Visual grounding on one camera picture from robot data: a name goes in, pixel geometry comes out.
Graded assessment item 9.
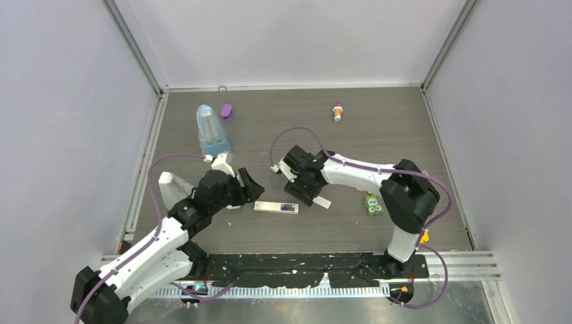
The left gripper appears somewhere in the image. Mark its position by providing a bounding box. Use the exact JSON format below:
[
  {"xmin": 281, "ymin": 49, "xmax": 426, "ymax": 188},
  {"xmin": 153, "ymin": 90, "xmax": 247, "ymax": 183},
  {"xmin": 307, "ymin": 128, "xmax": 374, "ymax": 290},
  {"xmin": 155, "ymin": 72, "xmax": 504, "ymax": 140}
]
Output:
[{"xmin": 210, "ymin": 167, "xmax": 263, "ymax": 214}]

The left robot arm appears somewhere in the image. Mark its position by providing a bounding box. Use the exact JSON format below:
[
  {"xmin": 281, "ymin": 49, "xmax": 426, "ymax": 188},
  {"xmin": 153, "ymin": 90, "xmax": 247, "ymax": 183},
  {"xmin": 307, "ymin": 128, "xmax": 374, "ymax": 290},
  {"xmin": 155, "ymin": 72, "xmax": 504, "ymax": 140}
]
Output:
[{"xmin": 70, "ymin": 168, "xmax": 264, "ymax": 323}]

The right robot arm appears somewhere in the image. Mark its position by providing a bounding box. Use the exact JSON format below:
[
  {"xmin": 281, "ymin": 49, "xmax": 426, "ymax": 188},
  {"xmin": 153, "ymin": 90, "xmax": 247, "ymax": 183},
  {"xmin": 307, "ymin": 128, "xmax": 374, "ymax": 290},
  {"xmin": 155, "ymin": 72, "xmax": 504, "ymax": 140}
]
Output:
[{"xmin": 273, "ymin": 145, "xmax": 440, "ymax": 277}]

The blue metronome in plastic wrap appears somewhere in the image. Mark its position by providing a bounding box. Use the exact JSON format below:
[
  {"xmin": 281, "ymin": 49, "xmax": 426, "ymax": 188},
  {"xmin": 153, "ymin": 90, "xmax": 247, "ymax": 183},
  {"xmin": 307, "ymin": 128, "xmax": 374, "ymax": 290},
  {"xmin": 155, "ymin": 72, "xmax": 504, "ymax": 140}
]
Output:
[{"xmin": 196, "ymin": 105, "xmax": 231, "ymax": 157}]

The green toy with eyes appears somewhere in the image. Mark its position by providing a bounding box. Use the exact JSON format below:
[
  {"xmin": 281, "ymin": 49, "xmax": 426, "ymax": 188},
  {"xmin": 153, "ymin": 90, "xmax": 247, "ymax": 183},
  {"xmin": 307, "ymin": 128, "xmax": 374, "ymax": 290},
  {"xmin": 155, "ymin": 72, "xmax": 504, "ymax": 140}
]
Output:
[{"xmin": 364, "ymin": 194, "xmax": 384, "ymax": 217}]

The purple plastic cap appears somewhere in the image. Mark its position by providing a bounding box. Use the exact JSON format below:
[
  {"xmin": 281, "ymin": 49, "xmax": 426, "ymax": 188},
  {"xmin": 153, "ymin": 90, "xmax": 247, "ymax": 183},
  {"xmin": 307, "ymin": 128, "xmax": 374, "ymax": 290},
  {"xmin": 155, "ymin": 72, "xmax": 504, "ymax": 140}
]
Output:
[{"xmin": 220, "ymin": 104, "xmax": 233, "ymax": 122}]

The small toy figurine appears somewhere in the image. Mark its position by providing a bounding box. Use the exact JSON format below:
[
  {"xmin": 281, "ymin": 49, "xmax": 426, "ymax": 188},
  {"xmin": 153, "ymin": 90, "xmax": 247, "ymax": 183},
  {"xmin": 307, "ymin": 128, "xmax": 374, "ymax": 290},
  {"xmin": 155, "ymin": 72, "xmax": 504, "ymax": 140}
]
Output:
[{"xmin": 333, "ymin": 102, "xmax": 343, "ymax": 122}]

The yellow triangular tool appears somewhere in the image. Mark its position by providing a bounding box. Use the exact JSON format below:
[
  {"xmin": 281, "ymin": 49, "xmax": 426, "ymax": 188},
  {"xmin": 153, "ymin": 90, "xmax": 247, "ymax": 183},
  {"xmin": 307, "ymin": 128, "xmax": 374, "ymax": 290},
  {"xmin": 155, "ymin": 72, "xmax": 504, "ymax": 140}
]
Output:
[{"xmin": 420, "ymin": 229, "xmax": 430, "ymax": 244}]

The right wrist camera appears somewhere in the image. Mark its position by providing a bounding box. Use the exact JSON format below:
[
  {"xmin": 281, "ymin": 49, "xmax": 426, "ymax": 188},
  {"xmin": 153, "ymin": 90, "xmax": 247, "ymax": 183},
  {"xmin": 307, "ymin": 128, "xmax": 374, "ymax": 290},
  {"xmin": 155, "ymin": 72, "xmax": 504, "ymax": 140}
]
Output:
[{"xmin": 270, "ymin": 159, "xmax": 297, "ymax": 183}]

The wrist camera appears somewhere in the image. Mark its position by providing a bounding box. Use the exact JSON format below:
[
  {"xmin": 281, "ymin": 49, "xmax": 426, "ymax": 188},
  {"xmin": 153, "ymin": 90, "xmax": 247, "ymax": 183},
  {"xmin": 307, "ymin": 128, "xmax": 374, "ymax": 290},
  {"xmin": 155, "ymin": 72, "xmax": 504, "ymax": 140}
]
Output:
[
  {"xmin": 203, "ymin": 152, "xmax": 236, "ymax": 177},
  {"xmin": 270, "ymin": 159, "xmax": 297, "ymax": 183}
]

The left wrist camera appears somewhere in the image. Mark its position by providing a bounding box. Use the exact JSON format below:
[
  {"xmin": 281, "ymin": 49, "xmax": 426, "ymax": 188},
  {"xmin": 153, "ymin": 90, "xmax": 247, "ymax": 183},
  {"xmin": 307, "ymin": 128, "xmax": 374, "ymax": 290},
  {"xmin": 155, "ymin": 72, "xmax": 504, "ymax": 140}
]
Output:
[{"xmin": 203, "ymin": 152, "xmax": 236, "ymax": 177}]

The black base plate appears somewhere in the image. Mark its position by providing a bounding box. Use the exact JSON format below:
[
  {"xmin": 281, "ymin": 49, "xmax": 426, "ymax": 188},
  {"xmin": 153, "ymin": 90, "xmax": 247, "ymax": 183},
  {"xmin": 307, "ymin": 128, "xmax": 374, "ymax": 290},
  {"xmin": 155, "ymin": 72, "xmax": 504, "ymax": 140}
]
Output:
[{"xmin": 182, "ymin": 252, "xmax": 429, "ymax": 288}]

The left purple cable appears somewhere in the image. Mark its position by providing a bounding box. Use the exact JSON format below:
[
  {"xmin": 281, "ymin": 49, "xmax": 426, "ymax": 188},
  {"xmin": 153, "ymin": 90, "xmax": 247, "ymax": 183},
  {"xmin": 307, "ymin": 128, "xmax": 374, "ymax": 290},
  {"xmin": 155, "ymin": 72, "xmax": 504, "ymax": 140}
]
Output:
[{"xmin": 74, "ymin": 153, "xmax": 239, "ymax": 324}]

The purple cable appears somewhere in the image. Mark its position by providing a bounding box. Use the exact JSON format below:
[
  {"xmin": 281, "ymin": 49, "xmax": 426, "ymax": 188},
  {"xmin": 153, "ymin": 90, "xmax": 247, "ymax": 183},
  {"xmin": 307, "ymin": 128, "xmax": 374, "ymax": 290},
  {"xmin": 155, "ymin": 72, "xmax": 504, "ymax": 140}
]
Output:
[
  {"xmin": 269, "ymin": 127, "xmax": 453, "ymax": 311},
  {"xmin": 74, "ymin": 153, "xmax": 239, "ymax": 324}
]

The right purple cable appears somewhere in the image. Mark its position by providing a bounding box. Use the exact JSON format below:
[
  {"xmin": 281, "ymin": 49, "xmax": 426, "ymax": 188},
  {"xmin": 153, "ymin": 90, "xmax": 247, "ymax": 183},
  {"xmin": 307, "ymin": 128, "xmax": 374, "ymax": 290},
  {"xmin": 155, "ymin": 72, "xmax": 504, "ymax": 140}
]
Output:
[{"xmin": 269, "ymin": 127, "xmax": 453, "ymax": 311}]

